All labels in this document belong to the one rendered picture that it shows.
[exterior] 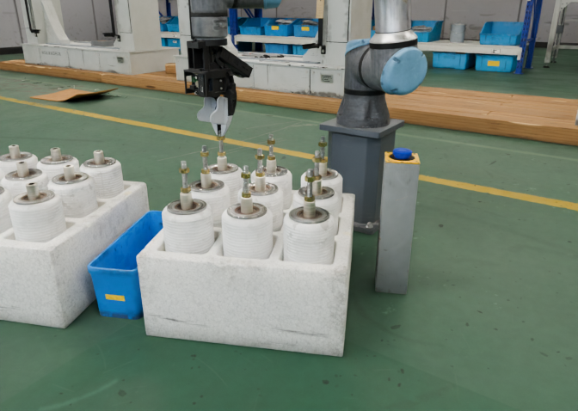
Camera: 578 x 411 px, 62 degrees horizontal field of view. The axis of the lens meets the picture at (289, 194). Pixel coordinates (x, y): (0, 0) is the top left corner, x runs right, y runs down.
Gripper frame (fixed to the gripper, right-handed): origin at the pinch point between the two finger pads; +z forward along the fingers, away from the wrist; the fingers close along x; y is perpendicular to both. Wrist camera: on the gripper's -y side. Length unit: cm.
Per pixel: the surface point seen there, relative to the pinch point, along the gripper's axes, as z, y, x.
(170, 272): 19.7, 28.2, 14.8
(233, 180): 11.2, 1.7, 4.7
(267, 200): 10.4, 7.2, 20.3
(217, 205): 12.5, 12.2, 10.5
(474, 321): 35, -15, 58
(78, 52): 12, -149, -345
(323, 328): 28, 14, 40
